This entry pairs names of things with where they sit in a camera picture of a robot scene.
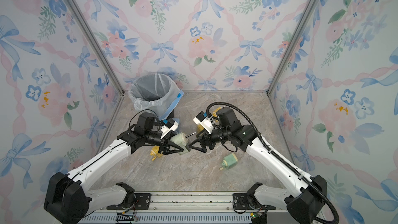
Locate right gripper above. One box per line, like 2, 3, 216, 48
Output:
189, 125, 231, 152

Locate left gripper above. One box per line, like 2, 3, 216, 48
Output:
146, 131, 186, 155

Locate yellow pencil sharpener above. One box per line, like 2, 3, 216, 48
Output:
150, 146, 163, 161
196, 124, 206, 136
206, 105, 222, 119

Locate green pencil sharpener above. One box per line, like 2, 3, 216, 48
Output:
171, 132, 196, 155
220, 153, 238, 170

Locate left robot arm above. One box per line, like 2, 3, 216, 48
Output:
44, 113, 183, 224

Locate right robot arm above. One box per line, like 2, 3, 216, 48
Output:
189, 103, 327, 224

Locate blue pencil sharpener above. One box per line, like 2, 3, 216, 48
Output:
172, 118, 180, 124

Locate black trash bin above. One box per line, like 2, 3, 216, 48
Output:
166, 110, 175, 120

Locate clear trash bag blue band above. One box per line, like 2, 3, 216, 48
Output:
127, 73, 184, 120

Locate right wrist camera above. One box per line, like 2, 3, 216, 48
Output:
193, 111, 215, 134

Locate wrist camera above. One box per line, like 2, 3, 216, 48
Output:
161, 119, 179, 139
193, 111, 215, 134

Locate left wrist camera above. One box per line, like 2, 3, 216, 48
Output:
161, 119, 179, 139

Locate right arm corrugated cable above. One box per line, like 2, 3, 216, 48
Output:
206, 101, 340, 224

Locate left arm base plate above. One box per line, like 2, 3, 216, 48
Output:
106, 193, 152, 211

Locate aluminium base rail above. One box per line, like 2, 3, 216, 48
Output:
76, 191, 297, 224

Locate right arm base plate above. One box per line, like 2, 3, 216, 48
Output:
232, 193, 276, 214

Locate left corner aluminium post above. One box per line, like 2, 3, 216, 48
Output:
65, 0, 124, 95

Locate corner aluminium post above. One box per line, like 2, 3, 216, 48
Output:
267, 0, 319, 98
65, 0, 124, 95

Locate right corner aluminium post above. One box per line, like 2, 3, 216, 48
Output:
267, 0, 319, 98

